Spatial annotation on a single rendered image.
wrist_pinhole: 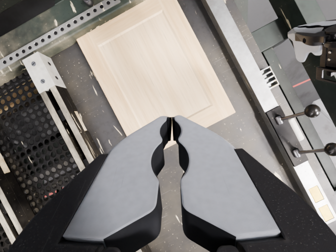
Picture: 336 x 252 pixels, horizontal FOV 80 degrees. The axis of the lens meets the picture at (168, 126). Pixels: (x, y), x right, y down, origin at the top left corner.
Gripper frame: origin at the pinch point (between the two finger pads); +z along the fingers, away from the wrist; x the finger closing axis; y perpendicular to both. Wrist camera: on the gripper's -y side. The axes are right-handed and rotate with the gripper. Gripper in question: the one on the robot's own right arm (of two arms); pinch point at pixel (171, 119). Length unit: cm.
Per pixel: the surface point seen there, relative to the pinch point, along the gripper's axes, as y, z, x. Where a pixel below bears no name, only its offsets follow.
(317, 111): 21, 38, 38
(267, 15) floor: 11, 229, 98
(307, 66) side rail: 16, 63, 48
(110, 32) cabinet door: 1, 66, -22
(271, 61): 15, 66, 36
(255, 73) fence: 15, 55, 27
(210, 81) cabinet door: 18, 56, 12
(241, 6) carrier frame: -3, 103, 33
